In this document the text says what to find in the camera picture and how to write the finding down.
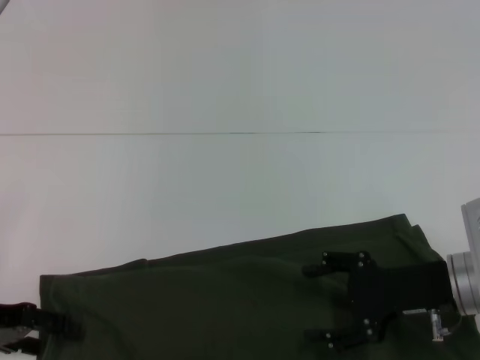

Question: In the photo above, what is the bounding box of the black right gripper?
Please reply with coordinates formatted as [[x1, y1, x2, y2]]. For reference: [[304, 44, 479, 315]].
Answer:
[[301, 250, 455, 353]]

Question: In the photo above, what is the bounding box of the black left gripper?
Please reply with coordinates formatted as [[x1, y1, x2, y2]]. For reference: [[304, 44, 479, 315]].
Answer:
[[0, 301, 85, 356]]

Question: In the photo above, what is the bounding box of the dark green shirt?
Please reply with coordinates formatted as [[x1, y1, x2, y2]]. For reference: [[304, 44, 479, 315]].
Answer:
[[36, 213, 480, 360]]

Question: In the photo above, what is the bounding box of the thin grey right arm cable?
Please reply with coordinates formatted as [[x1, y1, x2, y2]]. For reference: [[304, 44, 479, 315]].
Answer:
[[446, 315, 466, 335]]

